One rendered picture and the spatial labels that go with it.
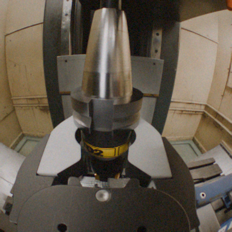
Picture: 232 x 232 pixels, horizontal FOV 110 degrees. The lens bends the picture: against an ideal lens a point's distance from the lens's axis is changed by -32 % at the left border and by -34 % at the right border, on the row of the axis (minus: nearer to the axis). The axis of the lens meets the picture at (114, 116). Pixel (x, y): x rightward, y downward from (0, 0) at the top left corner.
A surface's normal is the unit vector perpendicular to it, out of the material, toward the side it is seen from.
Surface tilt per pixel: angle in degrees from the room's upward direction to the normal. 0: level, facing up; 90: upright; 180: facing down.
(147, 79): 90
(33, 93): 90
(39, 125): 90
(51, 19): 90
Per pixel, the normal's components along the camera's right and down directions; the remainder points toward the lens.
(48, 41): 0.03, 0.48
